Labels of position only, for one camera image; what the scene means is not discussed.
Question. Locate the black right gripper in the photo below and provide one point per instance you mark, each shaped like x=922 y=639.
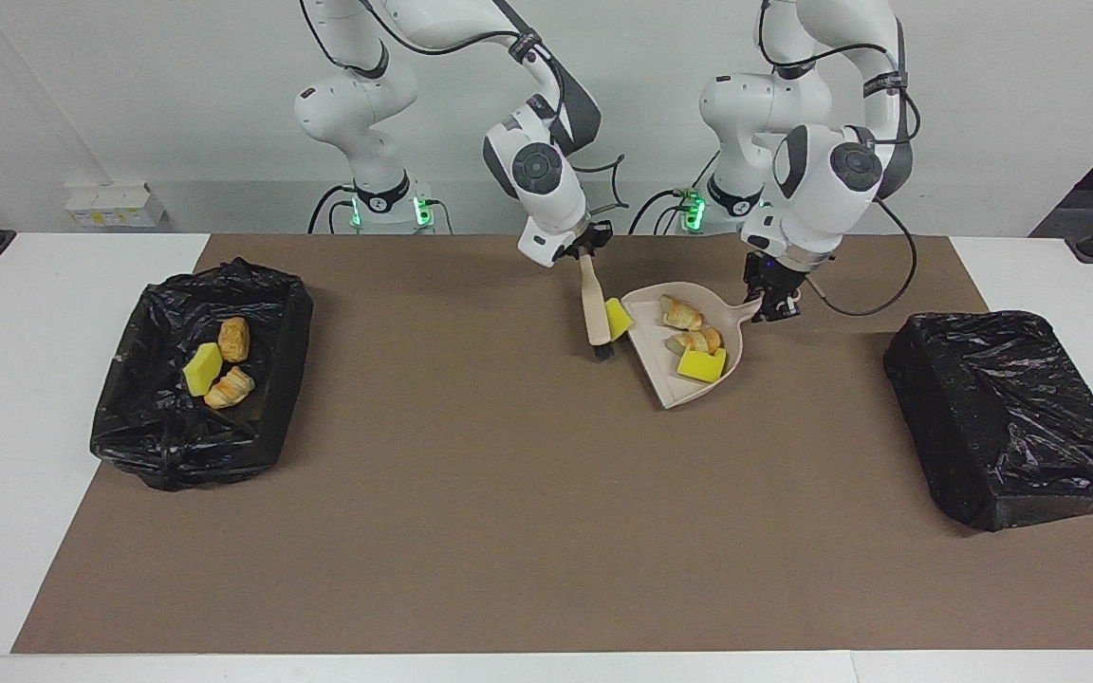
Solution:
x=580 y=242

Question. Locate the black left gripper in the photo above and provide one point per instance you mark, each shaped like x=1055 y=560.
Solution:
x=774 y=277

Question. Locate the beige hand brush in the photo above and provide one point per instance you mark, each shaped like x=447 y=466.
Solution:
x=594 y=304

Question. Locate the notched yellow sponge piece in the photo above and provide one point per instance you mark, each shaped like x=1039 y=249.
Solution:
x=619 y=319

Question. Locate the orange striped toy croissant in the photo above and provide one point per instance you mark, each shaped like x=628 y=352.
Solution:
x=679 y=311
x=698 y=340

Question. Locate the small yellow sponge piece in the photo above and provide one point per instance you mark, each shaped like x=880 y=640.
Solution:
x=701 y=365

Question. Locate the beige plastic dustpan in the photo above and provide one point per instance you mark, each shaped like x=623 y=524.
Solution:
x=675 y=384

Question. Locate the brown toy bread roll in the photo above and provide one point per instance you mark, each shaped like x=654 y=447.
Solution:
x=233 y=339

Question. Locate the pale toy croissant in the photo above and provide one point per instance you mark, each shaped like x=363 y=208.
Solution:
x=230 y=387

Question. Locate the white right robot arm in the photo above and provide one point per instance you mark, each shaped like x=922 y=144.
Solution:
x=546 y=180

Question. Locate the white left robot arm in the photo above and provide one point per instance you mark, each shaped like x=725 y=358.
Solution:
x=822 y=180

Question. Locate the black bag-lined bin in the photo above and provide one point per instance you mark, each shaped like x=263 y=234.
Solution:
x=157 y=427
x=1011 y=417

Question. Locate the brown table mat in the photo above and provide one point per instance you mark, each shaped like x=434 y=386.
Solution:
x=509 y=531

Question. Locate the white wall socket box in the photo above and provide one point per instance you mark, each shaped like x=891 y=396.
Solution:
x=115 y=206

